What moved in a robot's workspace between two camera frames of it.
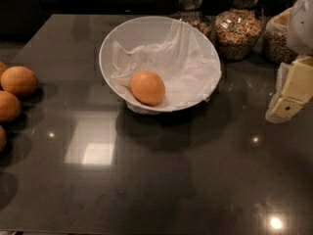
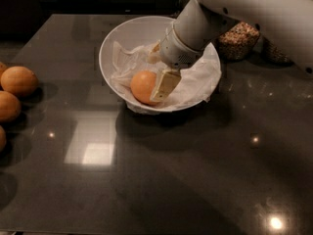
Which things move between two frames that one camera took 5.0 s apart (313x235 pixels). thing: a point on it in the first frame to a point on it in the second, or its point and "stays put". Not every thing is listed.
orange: x=19 y=80 stays put
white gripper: x=301 y=28 to x=176 y=52
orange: x=10 y=107 stays put
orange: x=148 y=87 stays put
